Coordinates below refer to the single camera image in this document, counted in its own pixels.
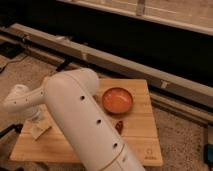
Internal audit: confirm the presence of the white sponge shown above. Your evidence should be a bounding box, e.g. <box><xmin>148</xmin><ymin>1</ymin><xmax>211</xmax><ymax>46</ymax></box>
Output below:
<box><xmin>30</xmin><ymin>120</ymin><xmax>51</xmax><ymax>140</ymax></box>

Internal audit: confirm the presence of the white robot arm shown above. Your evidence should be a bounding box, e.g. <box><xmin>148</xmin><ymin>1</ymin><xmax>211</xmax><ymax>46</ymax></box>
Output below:
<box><xmin>4</xmin><ymin>68</ymin><xmax>145</xmax><ymax>171</ymax></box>

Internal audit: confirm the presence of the black object at left edge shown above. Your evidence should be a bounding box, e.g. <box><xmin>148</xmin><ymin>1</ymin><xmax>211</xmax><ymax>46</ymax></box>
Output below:
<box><xmin>0</xmin><ymin>124</ymin><xmax>23</xmax><ymax>138</ymax></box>

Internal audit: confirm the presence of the orange bowl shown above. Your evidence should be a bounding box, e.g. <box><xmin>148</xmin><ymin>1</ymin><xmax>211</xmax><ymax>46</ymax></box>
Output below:
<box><xmin>102</xmin><ymin>87</ymin><xmax>134</xmax><ymax>114</ymax></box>

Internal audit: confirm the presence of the red chili pepper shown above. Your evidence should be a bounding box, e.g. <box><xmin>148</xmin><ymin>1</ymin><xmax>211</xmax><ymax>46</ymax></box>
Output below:
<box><xmin>115</xmin><ymin>121</ymin><xmax>123</xmax><ymax>135</ymax></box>

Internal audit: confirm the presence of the black cable on floor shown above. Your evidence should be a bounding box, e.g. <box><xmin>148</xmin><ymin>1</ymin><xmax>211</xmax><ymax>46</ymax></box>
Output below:
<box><xmin>0</xmin><ymin>53</ymin><xmax>29</xmax><ymax>75</ymax></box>

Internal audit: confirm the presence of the long metal floor rail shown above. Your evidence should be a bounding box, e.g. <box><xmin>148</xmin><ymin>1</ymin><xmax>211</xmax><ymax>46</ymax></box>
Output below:
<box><xmin>0</xmin><ymin>24</ymin><xmax>213</xmax><ymax>124</ymax></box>

